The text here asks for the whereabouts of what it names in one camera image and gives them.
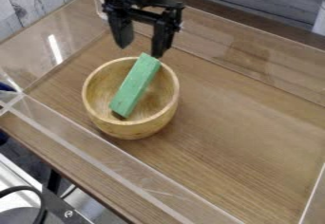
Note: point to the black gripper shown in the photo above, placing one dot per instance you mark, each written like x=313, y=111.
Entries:
x=159, y=13

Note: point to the green rectangular block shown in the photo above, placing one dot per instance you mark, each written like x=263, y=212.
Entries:
x=133, y=85

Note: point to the brown wooden bowl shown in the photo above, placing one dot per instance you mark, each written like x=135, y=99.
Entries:
x=155, y=108

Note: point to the black table leg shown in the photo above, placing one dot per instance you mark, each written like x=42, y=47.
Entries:
x=53, y=182

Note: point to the clear acrylic tray wall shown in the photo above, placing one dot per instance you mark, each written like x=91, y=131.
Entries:
x=238, y=160

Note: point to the black metal bracket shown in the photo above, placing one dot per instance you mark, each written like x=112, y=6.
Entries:
x=59, y=212

